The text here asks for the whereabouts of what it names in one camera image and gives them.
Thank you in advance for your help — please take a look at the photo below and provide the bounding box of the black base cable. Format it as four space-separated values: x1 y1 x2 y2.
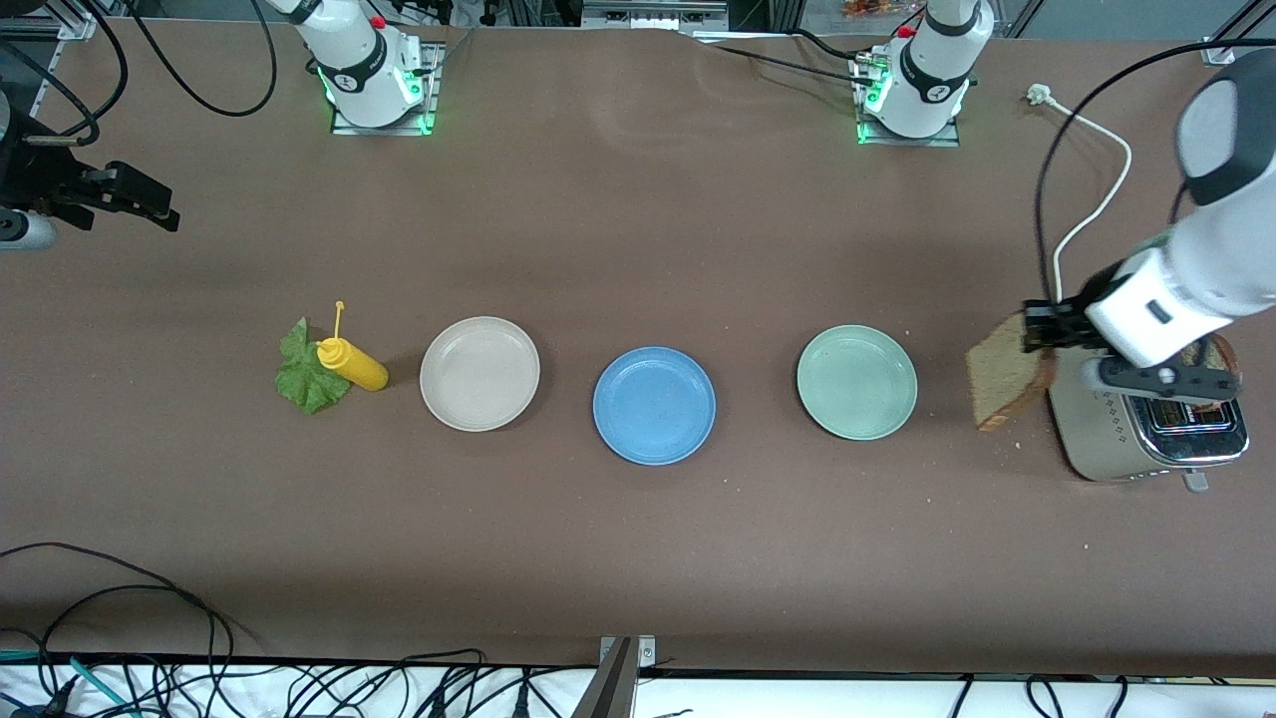
688 28 880 91

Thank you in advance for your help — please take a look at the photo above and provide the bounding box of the green lettuce leaf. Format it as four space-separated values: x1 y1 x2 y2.
275 317 352 415

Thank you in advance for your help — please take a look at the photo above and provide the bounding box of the aluminium frame rail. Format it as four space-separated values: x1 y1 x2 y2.
1201 0 1276 67
0 0 101 121

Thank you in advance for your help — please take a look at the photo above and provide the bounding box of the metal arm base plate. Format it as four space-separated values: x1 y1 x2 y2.
331 42 442 137
852 55 963 149

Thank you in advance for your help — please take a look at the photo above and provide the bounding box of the yellow mustard squeeze bottle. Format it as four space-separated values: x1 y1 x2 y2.
316 301 390 392

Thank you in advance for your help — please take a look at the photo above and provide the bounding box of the thin black cable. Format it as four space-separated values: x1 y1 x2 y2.
947 674 1129 718
239 650 599 718

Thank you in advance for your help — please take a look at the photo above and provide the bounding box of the looped black cable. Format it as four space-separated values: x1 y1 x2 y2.
0 543 235 718

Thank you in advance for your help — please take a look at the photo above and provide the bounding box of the teal cable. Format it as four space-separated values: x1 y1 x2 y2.
0 648 136 717

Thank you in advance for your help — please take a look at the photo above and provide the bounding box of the white toaster power cord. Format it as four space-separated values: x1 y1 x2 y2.
1027 84 1133 305

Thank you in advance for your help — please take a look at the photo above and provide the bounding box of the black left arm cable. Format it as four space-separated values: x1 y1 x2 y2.
1035 38 1276 305

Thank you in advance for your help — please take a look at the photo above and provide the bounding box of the brown bread slice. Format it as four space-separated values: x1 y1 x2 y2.
1176 334 1243 412
965 311 1058 433

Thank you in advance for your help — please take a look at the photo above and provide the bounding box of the blue plate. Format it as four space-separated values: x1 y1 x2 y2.
592 346 717 467

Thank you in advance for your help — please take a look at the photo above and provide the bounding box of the beige chrome toaster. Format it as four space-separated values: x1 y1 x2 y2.
1047 295 1250 493

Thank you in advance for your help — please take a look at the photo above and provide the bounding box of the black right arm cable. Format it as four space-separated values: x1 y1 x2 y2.
30 0 280 146

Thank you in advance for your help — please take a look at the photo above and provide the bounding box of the metal table bracket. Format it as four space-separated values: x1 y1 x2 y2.
570 636 657 718

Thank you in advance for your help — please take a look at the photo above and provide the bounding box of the light green plate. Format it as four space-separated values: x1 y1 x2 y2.
796 325 919 442

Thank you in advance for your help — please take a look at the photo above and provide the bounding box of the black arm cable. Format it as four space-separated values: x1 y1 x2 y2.
1035 38 1276 305
30 0 280 146

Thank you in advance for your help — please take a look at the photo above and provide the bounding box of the beige plate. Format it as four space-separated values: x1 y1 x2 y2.
419 316 541 433

